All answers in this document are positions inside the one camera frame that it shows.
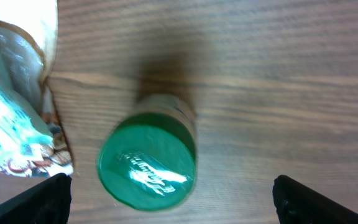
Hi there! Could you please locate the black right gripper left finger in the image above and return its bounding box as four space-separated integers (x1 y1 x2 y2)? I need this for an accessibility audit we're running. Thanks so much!
0 173 71 224

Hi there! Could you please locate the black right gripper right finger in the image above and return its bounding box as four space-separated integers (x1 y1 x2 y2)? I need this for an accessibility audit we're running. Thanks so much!
272 175 358 224

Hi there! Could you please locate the teal snack packet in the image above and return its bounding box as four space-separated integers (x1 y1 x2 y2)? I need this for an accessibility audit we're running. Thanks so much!
0 18 55 175

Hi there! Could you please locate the green lid white jar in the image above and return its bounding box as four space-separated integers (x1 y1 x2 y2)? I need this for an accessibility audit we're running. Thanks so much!
97 94 197 211

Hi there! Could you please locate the beige Pantree snack pouch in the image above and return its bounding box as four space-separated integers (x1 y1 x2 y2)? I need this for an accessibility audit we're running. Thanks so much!
0 0 74 177

